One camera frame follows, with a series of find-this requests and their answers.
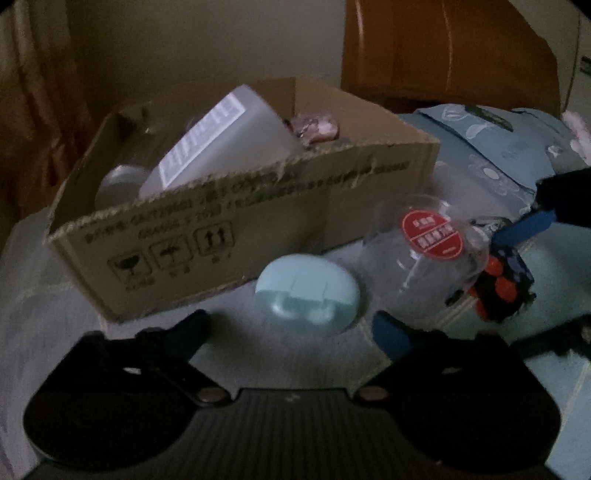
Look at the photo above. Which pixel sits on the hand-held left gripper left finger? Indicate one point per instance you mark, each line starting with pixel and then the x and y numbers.
pixel 191 330

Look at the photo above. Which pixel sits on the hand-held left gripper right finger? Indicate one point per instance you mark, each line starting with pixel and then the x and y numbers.
pixel 390 337

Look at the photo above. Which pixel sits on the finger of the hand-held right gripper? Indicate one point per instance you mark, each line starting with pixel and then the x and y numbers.
pixel 521 230
pixel 563 339

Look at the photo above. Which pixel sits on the transparent red-label round container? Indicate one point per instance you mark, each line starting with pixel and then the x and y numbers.
pixel 415 267

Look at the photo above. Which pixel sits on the light blue plastic case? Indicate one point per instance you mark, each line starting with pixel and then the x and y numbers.
pixel 304 286

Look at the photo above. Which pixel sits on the brown cardboard box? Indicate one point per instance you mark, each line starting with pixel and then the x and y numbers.
pixel 277 207

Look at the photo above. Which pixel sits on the clear plastic jar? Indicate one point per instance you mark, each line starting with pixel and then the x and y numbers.
pixel 120 184

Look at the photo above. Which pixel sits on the white green-label medicine bottle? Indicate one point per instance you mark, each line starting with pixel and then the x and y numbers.
pixel 221 138

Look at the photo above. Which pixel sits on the pink pig toy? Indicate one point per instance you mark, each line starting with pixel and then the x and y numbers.
pixel 314 127

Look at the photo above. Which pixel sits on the blue floral pillow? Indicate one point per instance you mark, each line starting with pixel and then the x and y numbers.
pixel 485 143

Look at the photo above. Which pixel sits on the grey plush toy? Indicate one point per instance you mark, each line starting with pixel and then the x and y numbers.
pixel 579 134

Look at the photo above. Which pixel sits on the green patterned case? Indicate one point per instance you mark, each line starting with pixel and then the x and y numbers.
pixel 489 117

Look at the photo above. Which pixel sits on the wooden bed headboard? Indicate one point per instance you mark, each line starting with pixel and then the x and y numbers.
pixel 438 46

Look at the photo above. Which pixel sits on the beige patterned curtain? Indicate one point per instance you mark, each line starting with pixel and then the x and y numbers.
pixel 32 115

